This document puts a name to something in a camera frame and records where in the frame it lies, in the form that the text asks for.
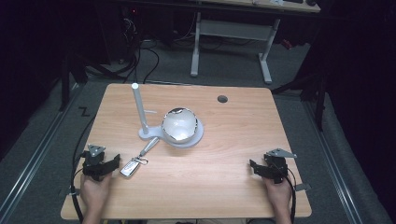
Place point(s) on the person's left hand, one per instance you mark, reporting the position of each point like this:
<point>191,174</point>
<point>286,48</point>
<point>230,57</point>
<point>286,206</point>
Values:
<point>93,189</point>

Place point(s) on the small red object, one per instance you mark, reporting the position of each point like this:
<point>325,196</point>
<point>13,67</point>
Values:
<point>287,44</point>

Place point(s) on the black metal stand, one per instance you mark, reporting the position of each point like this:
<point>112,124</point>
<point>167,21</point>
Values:
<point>314,93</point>
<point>70,77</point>

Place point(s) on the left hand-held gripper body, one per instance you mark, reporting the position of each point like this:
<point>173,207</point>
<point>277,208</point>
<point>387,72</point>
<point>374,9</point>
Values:
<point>93,161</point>

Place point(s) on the white desk frame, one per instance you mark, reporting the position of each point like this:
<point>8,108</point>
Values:
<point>233,29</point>

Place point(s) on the grey metal bracket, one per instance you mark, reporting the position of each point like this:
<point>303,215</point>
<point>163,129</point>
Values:
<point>303,187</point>
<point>74,193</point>

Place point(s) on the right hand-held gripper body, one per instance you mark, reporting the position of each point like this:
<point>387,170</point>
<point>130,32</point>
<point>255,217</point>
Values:
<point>277,166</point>

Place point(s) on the white bowl with shiny rim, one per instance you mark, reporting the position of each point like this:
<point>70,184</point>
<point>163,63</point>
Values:
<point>179,126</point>

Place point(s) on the metal floor rail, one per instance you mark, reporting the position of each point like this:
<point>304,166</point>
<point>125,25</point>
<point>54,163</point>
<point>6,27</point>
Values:
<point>334,165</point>
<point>34,155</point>

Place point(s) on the white stand with pole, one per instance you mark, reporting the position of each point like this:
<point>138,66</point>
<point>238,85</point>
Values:
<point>140,109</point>

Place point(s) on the person's right hand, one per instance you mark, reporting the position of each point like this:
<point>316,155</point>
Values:
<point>278,194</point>

